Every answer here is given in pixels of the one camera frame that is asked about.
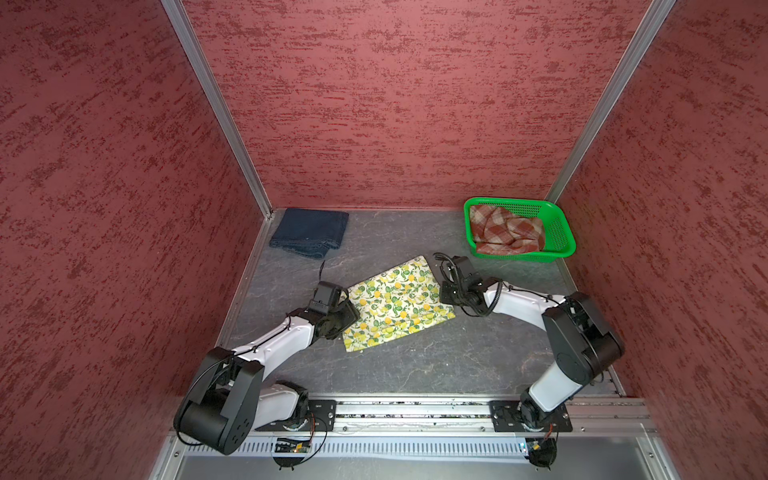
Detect base connector board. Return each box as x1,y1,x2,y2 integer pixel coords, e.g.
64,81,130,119
527,438,558,469
272,438,313,470

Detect left aluminium corner post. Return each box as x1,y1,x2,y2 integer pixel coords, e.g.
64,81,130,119
160,0,274,220

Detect reddish brown skirt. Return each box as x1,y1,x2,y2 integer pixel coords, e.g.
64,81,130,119
469,204,546,256

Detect slotted cable duct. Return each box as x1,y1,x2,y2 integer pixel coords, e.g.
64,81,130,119
235,437,529,463

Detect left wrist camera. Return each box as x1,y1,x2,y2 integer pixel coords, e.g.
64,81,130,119
308,281,346,315

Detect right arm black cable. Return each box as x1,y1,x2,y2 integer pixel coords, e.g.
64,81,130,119
433,251,565,319

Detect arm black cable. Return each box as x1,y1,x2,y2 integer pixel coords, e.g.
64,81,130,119
173,259,328,448
433,251,565,319

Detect right base connector board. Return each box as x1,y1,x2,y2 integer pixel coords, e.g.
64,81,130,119
527,438,558,469

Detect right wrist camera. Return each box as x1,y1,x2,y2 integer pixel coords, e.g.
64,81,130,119
449,256,482,285

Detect aluminium corner post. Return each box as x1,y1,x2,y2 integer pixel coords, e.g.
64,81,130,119
538,0,678,220
160,0,274,220

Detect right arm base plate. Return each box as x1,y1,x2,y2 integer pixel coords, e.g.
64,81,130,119
488,400,573,434

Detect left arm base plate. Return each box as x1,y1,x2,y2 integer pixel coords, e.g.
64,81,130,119
255,399,338,433

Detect aluminium front rail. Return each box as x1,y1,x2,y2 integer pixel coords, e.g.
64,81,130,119
308,395,658,437

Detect green plastic basket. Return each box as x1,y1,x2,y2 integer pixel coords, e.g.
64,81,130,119
463,197,576,263

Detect left base connector board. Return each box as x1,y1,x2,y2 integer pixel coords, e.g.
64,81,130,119
272,438,313,470

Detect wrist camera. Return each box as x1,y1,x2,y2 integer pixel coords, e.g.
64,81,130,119
449,256,482,285
308,281,346,315

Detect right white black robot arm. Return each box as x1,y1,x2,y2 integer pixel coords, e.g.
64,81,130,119
439,279,625,431

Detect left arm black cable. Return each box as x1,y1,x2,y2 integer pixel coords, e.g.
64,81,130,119
173,259,328,448

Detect right aluminium corner post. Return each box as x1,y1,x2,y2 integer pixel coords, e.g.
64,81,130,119
538,0,678,220

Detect yellow floral skirt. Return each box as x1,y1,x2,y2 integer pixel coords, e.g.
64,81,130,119
342,256,456,353

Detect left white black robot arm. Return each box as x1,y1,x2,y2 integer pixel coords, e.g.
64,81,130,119
173,300,360,455

